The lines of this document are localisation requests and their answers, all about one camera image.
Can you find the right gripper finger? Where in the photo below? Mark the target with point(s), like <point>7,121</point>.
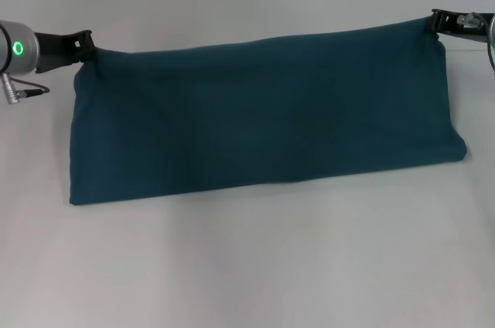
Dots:
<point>435,20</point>

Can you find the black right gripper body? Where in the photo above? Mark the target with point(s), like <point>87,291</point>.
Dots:
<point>464,28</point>

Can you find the silver metal connector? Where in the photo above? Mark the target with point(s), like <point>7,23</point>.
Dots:
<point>11,90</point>

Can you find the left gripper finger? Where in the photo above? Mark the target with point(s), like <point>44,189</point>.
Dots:
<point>88,47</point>

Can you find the teal blue shirt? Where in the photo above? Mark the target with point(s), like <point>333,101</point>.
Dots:
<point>270,119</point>

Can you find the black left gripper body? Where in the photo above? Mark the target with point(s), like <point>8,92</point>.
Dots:
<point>58,47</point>

